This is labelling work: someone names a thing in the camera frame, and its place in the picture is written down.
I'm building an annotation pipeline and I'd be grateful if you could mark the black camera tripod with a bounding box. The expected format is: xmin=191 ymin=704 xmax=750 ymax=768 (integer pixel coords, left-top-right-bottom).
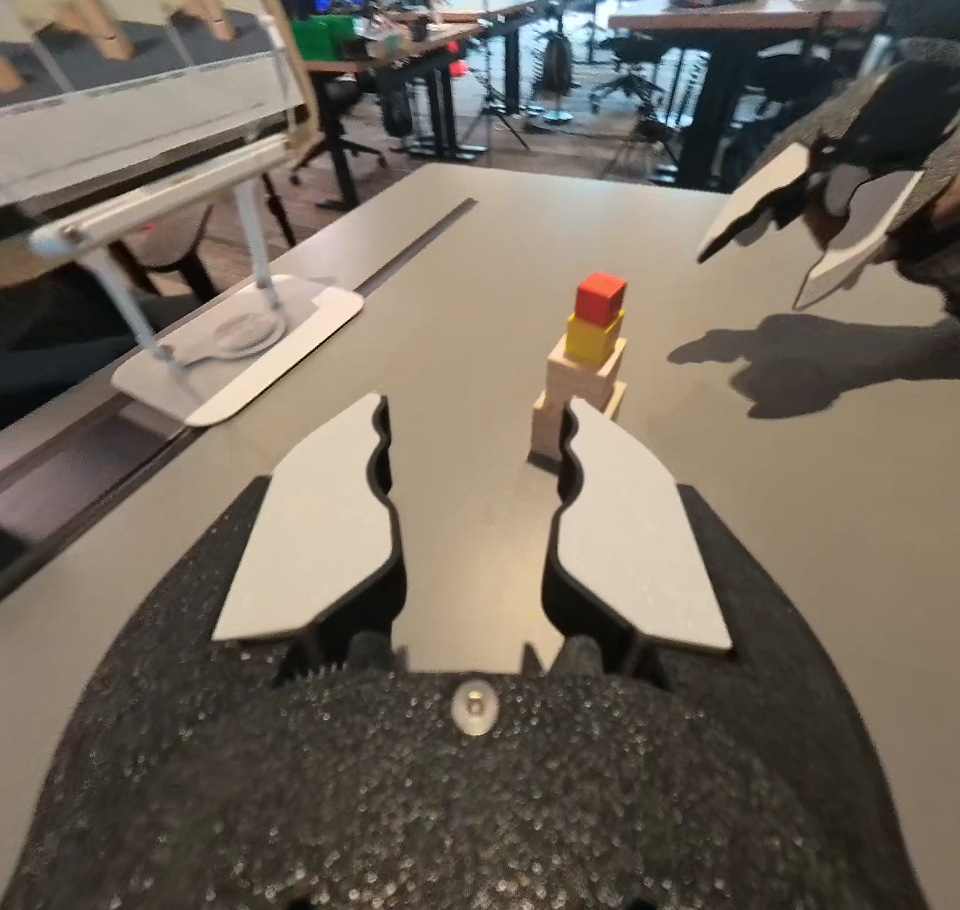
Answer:
xmin=457 ymin=25 xmax=535 ymax=155

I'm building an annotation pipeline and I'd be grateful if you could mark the wooden desk with green bin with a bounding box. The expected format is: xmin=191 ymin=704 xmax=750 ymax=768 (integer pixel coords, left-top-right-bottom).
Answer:
xmin=300 ymin=0 xmax=567 ymax=209

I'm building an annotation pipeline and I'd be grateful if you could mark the small wooden cube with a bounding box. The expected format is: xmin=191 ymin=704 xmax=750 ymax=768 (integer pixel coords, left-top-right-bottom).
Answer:
xmin=546 ymin=336 xmax=628 ymax=412

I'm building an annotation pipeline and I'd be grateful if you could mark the wooden desk with black legs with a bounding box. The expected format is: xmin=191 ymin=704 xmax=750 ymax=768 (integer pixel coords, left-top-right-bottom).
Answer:
xmin=607 ymin=0 xmax=888 ymax=192

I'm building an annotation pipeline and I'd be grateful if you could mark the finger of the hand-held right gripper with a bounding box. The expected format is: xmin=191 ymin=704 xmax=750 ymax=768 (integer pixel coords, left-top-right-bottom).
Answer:
xmin=793 ymin=171 xmax=925 ymax=311
xmin=696 ymin=142 xmax=813 ymax=264

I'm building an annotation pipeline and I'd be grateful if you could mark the red wooden cube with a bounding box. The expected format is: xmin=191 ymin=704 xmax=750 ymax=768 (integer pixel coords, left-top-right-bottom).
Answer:
xmin=576 ymin=272 xmax=628 ymax=326

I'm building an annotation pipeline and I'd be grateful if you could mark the large wooden cube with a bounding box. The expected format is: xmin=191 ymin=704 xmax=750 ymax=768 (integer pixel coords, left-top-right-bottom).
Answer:
xmin=531 ymin=381 xmax=628 ymax=465

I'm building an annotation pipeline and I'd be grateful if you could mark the green storage bin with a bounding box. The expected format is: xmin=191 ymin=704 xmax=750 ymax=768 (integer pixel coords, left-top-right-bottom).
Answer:
xmin=291 ymin=16 xmax=356 ymax=63

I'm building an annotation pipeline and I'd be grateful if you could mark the yellow wooden cube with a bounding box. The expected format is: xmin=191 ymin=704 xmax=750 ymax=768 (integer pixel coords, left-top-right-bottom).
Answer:
xmin=564 ymin=310 xmax=626 ymax=365

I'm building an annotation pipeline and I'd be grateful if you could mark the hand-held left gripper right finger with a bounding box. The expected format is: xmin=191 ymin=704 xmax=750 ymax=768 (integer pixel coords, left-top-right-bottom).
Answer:
xmin=541 ymin=398 xmax=734 ymax=669

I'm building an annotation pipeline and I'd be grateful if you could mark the black swivel chair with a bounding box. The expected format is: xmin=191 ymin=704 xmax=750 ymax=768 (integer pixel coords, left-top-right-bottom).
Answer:
xmin=288 ymin=77 xmax=393 ymax=192

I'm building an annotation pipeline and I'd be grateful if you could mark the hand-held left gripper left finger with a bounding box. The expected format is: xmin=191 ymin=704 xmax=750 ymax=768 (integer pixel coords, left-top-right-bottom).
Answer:
xmin=211 ymin=392 xmax=408 ymax=667

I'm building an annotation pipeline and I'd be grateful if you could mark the white monitor stand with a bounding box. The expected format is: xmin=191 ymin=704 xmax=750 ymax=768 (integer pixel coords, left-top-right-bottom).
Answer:
xmin=26 ymin=133 xmax=366 ymax=428

